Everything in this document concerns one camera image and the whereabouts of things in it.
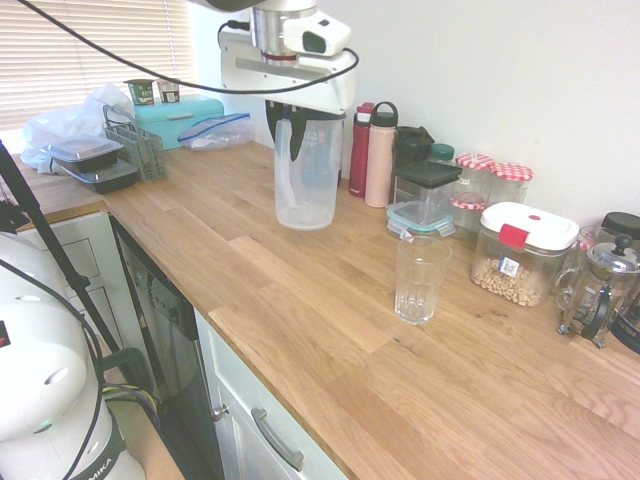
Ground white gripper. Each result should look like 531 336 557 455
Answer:
219 26 358 163

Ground translucent plastic pitcher blue lid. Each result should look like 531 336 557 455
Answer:
273 111 348 232

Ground red water bottle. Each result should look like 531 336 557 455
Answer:
348 101 376 198

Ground clear zip bag blue seal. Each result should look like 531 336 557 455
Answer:
177 111 255 152

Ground pink bottle black lid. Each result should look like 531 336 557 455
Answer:
364 100 400 209

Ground teal bread box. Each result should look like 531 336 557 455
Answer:
131 93 227 152

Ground brown yogurt cup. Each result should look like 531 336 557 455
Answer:
156 78 182 105

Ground dark green shaker bottle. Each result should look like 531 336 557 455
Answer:
394 125 434 167

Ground grey cutlery basket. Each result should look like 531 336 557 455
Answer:
102 104 169 183

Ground square canister dark lid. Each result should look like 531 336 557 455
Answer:
391 160 463 222

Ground green yogurt cup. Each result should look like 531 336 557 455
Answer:
122 78 157 107

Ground clear jar green lid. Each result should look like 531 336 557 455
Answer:
428 142 457 167

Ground glass food container teal lid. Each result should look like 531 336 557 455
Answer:
385 199 457 239

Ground black takeout container clear lid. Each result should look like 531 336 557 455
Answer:
58 161 141 196
45 139 123 175

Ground tall jar red checkered lid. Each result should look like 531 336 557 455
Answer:
488 161 535 209
454 151 496 206

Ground small jar red checkered lid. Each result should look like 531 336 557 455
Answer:
448 195 489 242

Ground clear drinking glass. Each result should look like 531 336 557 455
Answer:
394 235 453 327

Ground white plastic bag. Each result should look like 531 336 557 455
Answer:
20 83 137 175

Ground black dishwasher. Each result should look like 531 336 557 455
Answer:
109 214 225 480

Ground beige window blinds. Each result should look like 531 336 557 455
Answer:
0 0 195 135

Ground white cabinet panelled door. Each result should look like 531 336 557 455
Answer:
13 211 147 362

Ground cereal container white red lid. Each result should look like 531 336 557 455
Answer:
469 201 580 309

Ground white cabinet drawer front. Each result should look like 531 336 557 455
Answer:
193 308 352 480

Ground clear glass mug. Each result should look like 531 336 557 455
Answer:
573 225 621 254

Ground black lidded jar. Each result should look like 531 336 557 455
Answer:
599 211 640 242

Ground glass French press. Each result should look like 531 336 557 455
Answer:
554 233 640 350

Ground black coffee appliance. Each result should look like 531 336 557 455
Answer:
608 294 640 357

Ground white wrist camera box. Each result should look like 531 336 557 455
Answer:
281 16 352 58

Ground black camera tripod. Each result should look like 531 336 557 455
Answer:
0 138 122 352

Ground coloured wire bundle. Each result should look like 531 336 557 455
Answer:
98 381 162 427

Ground silver drawer handle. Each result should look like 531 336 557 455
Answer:
250 406 306 472

